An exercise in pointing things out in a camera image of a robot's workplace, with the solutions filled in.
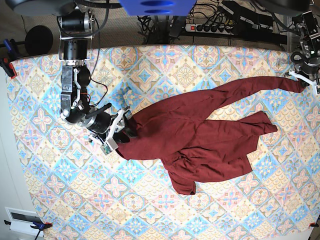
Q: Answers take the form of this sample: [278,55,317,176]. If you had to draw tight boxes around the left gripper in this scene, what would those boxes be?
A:
[294,63,320,86]

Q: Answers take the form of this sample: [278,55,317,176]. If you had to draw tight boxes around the tangled black cables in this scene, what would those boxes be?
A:
[136,14,176,46]

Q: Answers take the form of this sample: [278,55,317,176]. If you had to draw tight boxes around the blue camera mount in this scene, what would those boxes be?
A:
[119,0,197,17]

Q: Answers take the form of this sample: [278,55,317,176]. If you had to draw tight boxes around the orange right clamp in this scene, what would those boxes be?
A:
[309,222,319,228]

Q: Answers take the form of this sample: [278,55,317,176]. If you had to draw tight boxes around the black round stool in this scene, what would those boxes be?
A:
[24,25,53,56]

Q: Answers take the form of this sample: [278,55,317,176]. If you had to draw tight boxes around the black power strip red switch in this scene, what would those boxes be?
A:
[184,23,233,35]

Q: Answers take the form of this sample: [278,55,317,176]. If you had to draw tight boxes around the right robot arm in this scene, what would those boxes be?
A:
[57,8,137,144]

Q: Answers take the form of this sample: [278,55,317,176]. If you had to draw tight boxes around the blue orange lower clamp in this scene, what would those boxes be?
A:
[4,220,53,240]

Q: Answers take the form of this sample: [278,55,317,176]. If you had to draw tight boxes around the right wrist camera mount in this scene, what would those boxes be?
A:
[85,106,131,155]

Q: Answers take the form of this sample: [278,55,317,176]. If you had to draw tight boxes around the white wall socket plate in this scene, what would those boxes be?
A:
[5,207,41,236]

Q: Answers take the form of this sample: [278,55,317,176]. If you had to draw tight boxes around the maroon t-shirt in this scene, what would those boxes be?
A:
[116,76,305,195]

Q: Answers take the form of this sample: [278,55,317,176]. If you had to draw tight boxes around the patterned tablecloth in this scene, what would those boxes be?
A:
[6,45,320,240]

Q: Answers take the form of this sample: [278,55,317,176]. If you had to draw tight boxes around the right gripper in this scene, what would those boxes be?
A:
[83,103,138,143]

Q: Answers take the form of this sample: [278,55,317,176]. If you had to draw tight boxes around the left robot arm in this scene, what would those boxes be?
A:
[290,10,320,94]

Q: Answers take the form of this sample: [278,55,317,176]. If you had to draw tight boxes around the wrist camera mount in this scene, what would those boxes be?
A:
[85,106,131,155]
[284,70,320,96]

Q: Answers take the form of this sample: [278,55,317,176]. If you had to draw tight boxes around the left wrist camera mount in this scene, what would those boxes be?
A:
[284,70,320,96]

